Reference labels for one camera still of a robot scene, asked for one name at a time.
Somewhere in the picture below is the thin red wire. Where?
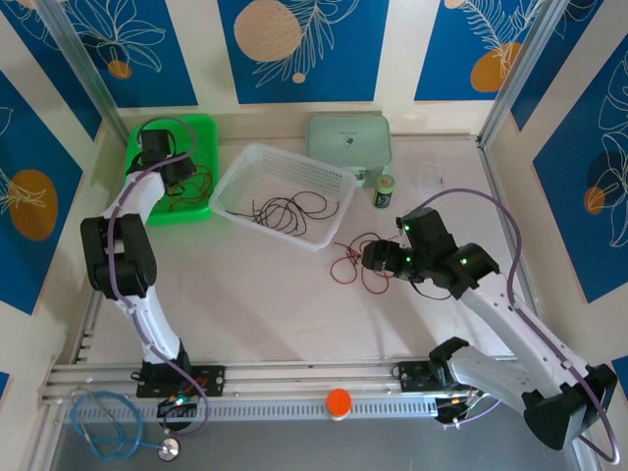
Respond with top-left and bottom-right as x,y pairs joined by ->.
188,164 -> 215,205
166,183 -> 210,213
330,234 -> 394,295

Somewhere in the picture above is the thin black wire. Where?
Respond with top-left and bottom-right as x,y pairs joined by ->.
282,190 -> 341,232
229,194 -> 308,236

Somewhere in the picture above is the green plastic basket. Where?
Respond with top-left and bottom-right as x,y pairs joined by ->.
121,113 -> 220,228

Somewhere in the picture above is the small green jar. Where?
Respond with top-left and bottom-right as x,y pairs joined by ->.
372,175 -> 396,210

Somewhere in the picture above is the pale green lidded box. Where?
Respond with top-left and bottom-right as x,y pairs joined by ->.
306,112 -> 393,188

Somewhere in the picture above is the white plastic basket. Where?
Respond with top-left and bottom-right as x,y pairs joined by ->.
209,142 -> 358,254

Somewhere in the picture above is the orange round cap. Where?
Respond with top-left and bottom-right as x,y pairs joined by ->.
326,388 -> 353,422

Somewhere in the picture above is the grey metal plate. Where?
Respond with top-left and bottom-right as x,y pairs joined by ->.
46,393 -> 600,471

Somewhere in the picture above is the blue stethoscope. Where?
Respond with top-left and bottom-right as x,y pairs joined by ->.
71,390 -> 183,462

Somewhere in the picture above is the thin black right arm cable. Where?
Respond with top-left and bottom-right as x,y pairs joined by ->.
410,282 -> 455,302

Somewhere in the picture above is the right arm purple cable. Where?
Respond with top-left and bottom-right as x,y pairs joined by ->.
405,188 -> 621,465

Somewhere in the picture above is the aluminium frame post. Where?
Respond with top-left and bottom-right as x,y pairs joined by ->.
476,0 -> 565,148
36,0 -> 125,143

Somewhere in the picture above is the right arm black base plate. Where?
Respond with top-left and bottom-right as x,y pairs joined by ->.
395,361 -> 443,393

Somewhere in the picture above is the grey slotted cable duct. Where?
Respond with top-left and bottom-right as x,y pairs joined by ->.
61,395 -> 441,422

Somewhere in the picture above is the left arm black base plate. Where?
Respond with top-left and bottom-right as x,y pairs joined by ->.
135,365 -> 228,399

